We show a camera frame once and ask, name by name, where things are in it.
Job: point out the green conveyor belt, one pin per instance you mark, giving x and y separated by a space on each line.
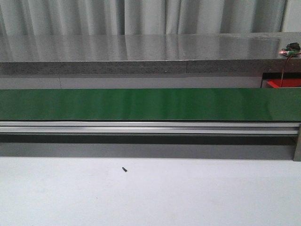
196 104

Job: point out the grey stone counter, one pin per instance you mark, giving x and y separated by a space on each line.
147 54

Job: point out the red plastic tray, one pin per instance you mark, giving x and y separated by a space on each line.
288 83

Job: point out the circuit board with red LED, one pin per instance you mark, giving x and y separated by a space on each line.
292 49

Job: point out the grey curtain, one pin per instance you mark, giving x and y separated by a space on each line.
135 17

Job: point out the aluminium conveyor frame rail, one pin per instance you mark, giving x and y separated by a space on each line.
152 139

